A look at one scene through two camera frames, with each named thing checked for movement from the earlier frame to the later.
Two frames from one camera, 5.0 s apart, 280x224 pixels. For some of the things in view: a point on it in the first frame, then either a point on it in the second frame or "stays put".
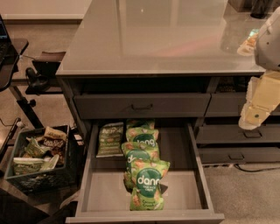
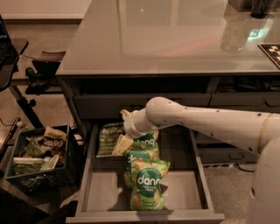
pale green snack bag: [25, 165] stays put
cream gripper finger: [255, 115] to [122, 144]
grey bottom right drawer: [231, 155] stays put
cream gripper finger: [241, 122] to [124, 114]
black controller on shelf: [34, 80] stays put
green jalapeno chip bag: [111, 140] stays put
